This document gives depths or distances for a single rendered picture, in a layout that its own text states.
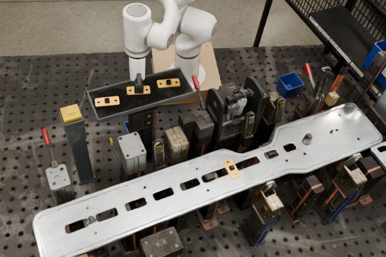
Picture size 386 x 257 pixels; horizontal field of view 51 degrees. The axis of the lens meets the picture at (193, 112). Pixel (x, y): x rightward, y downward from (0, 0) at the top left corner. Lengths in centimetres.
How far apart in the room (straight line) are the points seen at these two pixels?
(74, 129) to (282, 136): 80
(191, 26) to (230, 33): 184
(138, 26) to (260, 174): 71
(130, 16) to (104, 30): 227
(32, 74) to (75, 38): 124
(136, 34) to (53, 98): 96
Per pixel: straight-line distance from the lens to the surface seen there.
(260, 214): 154
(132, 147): 142
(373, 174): 175
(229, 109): 149
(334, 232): 189
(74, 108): 147
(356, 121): 184
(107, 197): 146
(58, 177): 145
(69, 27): 355
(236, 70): 227
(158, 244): 136
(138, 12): 124
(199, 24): 172
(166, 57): 213
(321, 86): 173
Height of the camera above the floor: 231
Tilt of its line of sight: 52 degrees down
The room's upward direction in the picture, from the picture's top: 9 degrees clockwise
